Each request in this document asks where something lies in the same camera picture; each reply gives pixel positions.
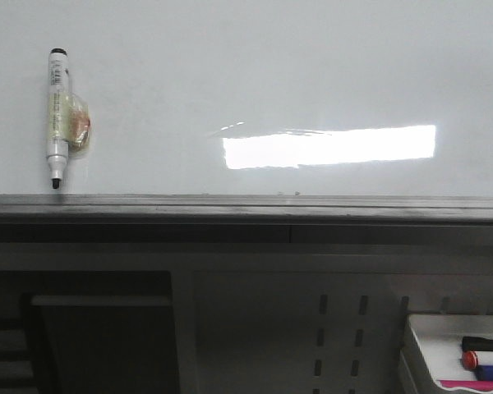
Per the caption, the white black whiteboard marker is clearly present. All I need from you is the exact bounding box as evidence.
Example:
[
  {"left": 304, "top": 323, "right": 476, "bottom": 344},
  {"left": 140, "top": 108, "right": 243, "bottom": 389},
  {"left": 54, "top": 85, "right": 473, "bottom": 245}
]
[{"left": 46, "top": 48, "right": 92, "bottom": 190}]

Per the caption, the white whiteboard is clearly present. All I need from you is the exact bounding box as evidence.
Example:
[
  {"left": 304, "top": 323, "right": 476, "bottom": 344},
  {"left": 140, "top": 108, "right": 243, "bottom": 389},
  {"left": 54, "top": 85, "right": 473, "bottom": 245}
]
[{"left": 0, "top": 1, "right": 493, "bottom": 197}]

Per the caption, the grey whiteboard bottom ledge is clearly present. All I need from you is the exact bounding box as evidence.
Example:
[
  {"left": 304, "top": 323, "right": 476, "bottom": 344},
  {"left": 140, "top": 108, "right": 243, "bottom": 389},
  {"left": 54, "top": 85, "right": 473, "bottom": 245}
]
[{"left": 0, "top": 195, "right": 493, "bottom": 245}]

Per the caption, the grey slotted metal panel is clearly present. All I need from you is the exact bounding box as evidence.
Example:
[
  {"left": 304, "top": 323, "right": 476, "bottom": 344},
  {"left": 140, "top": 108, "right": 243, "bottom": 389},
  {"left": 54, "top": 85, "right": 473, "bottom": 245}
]
[{"left": 172, "top": 245, "right": 493, "bottom": 393}]

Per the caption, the dark grey box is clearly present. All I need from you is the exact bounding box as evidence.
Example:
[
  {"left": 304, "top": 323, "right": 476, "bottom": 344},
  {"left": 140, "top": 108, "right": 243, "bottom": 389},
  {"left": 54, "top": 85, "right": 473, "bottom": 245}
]
[{"left": 19, "top": 271, "right": 180, "bottom": 393}]

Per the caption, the white plastic tray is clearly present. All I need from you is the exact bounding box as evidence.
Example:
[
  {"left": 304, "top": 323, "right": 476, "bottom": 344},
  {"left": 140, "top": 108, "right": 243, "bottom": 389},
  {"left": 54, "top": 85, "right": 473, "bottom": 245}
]
[{"left": 399, "top": 314, "right": 493, "bottom": 393}]

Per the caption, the red capped marker in tray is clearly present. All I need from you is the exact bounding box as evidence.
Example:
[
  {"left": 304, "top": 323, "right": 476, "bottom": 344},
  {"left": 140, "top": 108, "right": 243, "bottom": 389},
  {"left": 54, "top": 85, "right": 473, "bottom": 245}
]
[{"left": 461, "top": 350, "right": 493, "bottom": 370}]

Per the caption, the blue marker in tray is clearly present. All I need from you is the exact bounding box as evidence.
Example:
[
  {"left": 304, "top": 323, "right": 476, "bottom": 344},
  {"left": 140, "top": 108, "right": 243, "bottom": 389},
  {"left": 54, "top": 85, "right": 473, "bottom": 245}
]
[{"left": 475, "top": 365, "right": 493, "bottom": 382}]

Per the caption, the pink item in tray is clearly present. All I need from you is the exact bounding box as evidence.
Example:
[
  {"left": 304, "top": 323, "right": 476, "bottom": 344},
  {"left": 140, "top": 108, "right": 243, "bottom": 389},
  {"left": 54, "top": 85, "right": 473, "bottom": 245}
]
[{"left": 439, "top": 380, "right": 493, "bottom": 392}]

